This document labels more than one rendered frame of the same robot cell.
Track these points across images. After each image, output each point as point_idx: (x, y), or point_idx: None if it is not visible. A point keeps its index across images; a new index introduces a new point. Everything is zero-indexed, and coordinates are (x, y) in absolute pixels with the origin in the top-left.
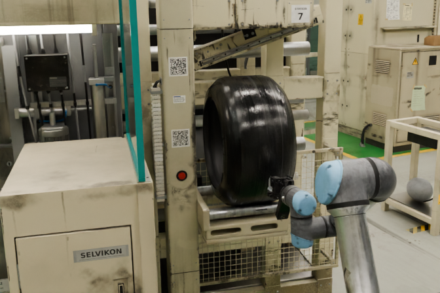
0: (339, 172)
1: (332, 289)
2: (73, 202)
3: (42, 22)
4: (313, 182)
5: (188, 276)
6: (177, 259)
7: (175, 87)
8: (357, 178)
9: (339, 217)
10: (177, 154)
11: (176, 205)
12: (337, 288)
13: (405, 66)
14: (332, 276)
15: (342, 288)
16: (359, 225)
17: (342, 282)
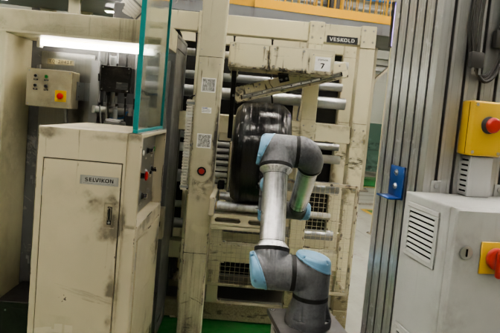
0: (268, 138)
1: (349, 326)
2: (85, 139)
3: (114, 39)
4: None
5: (196, 257)
6: (190, 240)
7: (204, 100)
8: (281, 145)
9: (265, 173)
10: (199, 152)
11: (194, 195)
12: (354, 326)
13: None
14: (355, 317)
15: (359, 327)
16: (277, 179)
17: (361, 323)
